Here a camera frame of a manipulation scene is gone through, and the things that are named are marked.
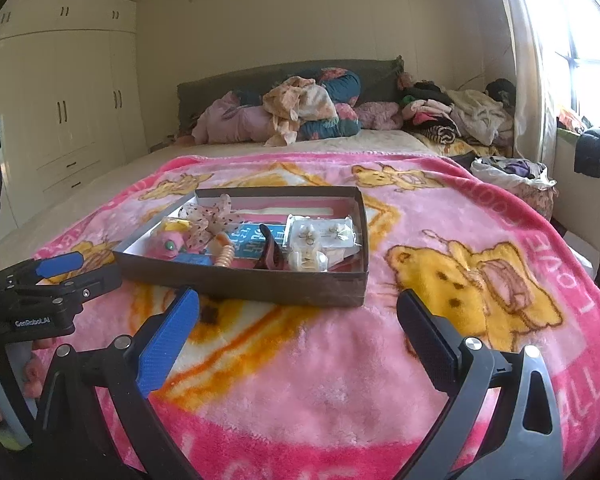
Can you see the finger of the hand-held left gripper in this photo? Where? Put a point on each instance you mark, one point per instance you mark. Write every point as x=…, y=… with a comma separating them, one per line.
x=55, y=265
x=80, y=285

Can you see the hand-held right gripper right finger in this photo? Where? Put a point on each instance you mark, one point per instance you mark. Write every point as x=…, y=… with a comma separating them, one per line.
x=427, y=340

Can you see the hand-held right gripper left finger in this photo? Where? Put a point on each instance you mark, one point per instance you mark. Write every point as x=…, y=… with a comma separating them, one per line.
x=167, y=345

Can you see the pink fuzzy pompom hair clip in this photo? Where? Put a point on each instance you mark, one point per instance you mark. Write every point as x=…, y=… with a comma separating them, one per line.
x=167, y=245

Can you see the shallow cardboard box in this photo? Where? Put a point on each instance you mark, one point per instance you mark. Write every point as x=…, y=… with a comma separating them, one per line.
x=280, y=287

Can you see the small clear earring packet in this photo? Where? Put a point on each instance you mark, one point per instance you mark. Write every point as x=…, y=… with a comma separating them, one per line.
x=307, y=261

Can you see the large clear earring packet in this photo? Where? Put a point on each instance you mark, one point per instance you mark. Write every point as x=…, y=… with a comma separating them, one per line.
x=325, y=232

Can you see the bed with beige sheet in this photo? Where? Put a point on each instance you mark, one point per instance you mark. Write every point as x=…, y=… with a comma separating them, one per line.
x=105, y=185

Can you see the cream hair claw clip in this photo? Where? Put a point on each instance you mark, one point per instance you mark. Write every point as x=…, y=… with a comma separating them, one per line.
x=224, y=257

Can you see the pink bear printed blanket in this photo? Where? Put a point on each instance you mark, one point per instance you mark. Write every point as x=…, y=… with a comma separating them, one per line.
x=330, y=385

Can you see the sheer dotted bow hair accessory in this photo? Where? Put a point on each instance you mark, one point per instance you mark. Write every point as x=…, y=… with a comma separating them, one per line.
x=207, y=220

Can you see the cream wardrobe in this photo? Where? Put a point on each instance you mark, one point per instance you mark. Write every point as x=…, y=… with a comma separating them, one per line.
x=70, y=100

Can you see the bag of clothes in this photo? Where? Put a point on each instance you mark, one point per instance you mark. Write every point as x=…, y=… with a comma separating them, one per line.
x=515, y=175

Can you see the pink pyjama garment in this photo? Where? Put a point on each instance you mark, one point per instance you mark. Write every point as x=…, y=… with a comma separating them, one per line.
x=230, y=122

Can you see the pink fluffy garment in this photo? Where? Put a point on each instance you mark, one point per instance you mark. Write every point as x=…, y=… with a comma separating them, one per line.
x=380, y=115

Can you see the pile of mixed clothes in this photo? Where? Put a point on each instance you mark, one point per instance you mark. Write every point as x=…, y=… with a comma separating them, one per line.
x=460, y=110

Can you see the pile of clothes on bed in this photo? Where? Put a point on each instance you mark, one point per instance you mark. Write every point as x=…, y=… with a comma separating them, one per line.
x=205, y=85

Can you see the dark jacket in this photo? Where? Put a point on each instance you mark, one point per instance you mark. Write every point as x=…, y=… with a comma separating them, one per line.
x=597, y=152

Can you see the orange red cloth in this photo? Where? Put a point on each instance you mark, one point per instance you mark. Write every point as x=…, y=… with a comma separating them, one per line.
x=570, y=121

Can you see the dark blue floral quilt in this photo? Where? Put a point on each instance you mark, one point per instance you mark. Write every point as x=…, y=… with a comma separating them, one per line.
x=342, y=85

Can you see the cream orange patterned cloth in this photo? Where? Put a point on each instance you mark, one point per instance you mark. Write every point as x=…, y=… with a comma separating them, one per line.
x=300, y=102

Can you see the beige curtain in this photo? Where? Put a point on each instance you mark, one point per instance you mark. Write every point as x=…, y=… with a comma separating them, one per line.
x=522, y=60

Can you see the window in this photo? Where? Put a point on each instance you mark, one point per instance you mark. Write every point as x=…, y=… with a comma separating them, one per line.
x=585, y=35

